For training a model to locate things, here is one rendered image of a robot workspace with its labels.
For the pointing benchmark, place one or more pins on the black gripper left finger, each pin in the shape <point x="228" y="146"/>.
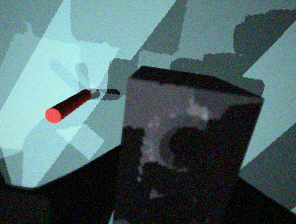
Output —
<point x="85" y="196"/>

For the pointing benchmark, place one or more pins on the red peg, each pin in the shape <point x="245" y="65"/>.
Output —
<point x="65" y="107"/>

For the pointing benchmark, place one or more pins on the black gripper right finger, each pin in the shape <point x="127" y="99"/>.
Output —
<point x="247" y="205"/>

